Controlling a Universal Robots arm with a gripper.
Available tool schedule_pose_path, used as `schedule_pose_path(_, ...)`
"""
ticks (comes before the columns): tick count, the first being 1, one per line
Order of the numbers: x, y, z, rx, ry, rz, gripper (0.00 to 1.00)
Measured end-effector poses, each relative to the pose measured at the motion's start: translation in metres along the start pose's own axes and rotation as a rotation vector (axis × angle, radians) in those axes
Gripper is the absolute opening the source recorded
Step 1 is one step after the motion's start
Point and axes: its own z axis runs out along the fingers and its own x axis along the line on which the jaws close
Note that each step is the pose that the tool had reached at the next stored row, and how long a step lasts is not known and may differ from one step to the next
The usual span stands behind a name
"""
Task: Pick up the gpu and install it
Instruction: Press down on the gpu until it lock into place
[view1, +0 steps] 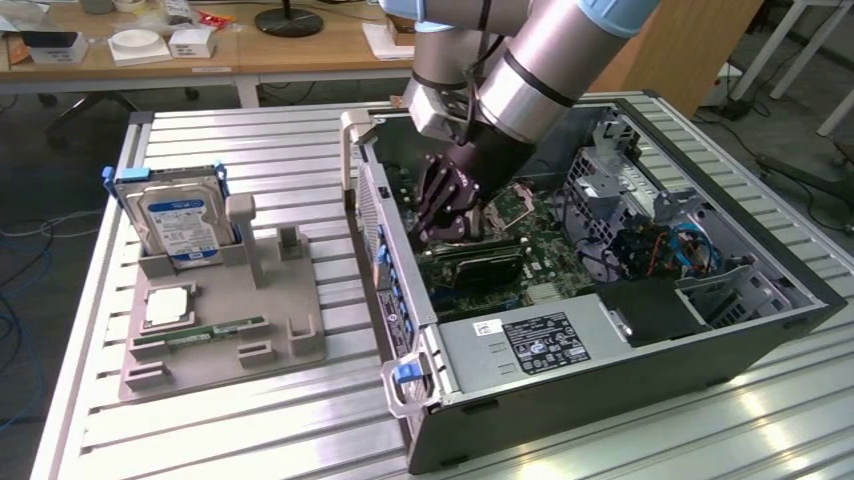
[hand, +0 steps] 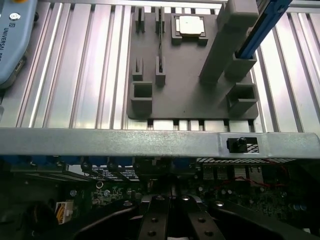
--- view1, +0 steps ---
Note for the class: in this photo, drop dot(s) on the white box with red dot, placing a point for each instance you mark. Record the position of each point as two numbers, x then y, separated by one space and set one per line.
724 90

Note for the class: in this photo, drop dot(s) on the green loose RAM stick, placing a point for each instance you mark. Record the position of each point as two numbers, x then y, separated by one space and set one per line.
201 334

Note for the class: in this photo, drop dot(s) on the black power adapter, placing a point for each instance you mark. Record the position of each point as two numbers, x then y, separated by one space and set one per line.
735 110

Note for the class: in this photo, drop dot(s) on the white labelled box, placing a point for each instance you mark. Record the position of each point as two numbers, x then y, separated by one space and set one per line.
194 45

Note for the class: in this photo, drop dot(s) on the grey cup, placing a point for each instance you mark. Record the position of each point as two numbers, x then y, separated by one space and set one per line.
98 6

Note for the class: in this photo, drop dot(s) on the grey parts rack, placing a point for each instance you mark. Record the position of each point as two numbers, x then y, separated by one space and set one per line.
281 300

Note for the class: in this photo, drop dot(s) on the brown cardboard box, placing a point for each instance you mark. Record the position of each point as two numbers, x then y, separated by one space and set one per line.
401 35

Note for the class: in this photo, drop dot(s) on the green motherboard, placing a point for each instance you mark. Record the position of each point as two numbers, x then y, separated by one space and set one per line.
544 242

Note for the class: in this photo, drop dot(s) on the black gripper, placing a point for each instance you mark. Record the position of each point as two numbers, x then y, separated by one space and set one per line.
494 160

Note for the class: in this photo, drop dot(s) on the wooden cabinet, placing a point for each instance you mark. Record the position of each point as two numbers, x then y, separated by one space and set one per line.
701 60

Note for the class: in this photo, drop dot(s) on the white paper stack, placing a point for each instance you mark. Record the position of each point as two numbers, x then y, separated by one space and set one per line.
381 47

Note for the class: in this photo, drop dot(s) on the metal disk bay cage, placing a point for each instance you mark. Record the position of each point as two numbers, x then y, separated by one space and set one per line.
614 175

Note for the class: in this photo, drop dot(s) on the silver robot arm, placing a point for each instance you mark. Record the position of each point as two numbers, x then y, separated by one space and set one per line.
554 60

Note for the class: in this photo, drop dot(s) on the silver CPU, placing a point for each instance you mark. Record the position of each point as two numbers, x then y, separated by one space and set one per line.
167 306

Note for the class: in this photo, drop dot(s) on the black chair base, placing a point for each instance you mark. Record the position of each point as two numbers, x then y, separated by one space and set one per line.
81 107

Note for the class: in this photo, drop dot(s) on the white box with black top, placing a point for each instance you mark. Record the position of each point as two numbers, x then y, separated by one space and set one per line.
61 52

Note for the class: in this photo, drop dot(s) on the black round lamp base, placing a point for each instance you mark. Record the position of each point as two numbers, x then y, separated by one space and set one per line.
289 22

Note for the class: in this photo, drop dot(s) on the wooden desk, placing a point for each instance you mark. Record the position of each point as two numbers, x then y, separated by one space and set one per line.
301 52

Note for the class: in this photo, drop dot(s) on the orange box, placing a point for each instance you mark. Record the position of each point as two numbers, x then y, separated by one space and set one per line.
14 52

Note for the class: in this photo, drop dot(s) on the silver chipset heatsink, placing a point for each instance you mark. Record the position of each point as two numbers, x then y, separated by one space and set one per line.
546 294

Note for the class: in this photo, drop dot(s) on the red packet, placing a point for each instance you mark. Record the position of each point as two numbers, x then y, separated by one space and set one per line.
215 21

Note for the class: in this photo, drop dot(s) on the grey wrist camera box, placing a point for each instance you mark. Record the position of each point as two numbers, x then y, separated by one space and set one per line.
434 110

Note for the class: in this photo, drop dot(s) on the black stand base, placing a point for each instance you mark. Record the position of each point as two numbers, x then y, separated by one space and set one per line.
815 175

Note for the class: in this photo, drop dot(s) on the grey power supply unit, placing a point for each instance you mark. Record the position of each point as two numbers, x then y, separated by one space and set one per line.
481 360

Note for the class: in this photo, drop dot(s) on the white box with round dish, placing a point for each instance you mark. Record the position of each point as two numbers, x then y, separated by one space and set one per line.
137 50

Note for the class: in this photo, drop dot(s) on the black open PC case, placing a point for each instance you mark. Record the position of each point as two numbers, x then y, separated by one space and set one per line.
601 400

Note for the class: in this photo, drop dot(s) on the green graphics card with fan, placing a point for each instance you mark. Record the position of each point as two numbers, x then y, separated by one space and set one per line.
490 270

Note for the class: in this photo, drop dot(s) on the grey metal bracket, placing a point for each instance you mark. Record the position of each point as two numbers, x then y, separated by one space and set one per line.
715 295

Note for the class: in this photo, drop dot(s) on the white table frame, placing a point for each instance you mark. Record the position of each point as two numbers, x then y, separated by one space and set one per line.
781 90

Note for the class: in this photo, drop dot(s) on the blue case release latch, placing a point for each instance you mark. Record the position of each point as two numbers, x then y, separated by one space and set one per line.
408 374

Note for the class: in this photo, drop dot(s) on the metal socket cover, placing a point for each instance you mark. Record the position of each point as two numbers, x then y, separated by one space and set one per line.
517 205

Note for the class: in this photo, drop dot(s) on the hard disk in blue carrier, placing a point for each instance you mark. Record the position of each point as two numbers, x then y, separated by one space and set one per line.
177 220

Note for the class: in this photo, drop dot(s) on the blue card retainer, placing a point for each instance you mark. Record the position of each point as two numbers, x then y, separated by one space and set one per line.
382 250

